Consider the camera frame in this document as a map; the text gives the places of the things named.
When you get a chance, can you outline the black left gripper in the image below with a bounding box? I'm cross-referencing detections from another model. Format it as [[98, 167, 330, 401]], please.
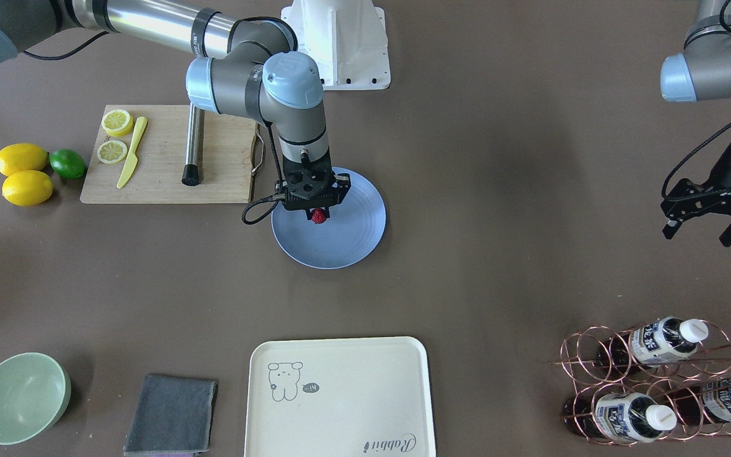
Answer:
[[661, 143, 731, 247]]

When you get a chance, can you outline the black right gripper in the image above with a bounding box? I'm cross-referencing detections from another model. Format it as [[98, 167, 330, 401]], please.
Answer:
[[275, 167, 352, 221]]

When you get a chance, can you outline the red strawberry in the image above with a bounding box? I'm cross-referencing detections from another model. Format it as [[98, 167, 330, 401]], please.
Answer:
[[310, 208, 328, 225]]

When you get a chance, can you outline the blue round plate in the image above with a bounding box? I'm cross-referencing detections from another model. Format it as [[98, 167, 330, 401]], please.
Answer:
[[270, 167, 386, 269]]

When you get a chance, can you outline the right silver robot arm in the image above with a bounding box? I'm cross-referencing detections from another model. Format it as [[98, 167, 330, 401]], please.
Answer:
[[0, 1, 353, 225]]

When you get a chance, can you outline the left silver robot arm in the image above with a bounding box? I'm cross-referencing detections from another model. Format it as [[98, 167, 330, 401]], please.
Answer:
[[661, 1, 731, 247]]

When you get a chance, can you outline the tea bottle near plate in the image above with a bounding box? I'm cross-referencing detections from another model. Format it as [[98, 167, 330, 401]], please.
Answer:
[[561, 390, 678, 445]]

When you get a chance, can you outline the wooden cutting board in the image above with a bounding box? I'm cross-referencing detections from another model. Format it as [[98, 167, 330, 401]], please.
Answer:
[[79, 104, 256, 204]]

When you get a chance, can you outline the tea bottle middle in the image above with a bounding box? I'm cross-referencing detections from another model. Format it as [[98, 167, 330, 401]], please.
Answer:
[[593, 316, 709, 375]]

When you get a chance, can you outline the steel muddler black tip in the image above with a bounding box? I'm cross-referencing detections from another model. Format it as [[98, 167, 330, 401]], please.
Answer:
[[181, 103, 205, 186]]

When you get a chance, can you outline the tea bottle far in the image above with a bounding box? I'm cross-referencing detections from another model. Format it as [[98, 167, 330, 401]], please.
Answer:
[[670, 376, 731, 425]]

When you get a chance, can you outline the yellow plastic knife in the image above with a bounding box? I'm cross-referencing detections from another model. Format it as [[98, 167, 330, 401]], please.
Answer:
[[116, 116, 148, 189]]

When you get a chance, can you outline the lemon slice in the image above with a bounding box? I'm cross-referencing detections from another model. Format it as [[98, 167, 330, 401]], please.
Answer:
[[96, 140, 128, 164], [100, 108, 134, 138]]

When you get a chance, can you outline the cream rabbit tray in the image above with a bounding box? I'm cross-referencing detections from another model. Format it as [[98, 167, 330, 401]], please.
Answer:
[[244, 336, 437, 456]]

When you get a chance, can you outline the green lime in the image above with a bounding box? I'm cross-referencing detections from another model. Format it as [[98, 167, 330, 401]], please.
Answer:
[[48, 149, 87, 179]]

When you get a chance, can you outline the grey folded cloth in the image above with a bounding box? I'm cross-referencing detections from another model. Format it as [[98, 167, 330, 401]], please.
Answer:
[[124, 374, 217, 456]]

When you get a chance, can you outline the yellow lemon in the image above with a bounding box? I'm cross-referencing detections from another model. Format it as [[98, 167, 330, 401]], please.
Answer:
[[0, 143, 49, 176], [2, 170, 53, 206]]

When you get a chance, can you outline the mint green bowl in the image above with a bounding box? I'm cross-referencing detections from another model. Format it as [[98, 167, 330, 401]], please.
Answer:
[[0, 352, 72, 446]]

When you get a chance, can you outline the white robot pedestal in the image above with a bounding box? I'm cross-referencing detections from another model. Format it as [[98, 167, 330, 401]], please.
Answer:
[[280, 1, 392, 91]]

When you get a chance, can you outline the copper wire bottle rack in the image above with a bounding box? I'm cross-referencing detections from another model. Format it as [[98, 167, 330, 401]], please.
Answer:
[[557, 322, 731, 440]]

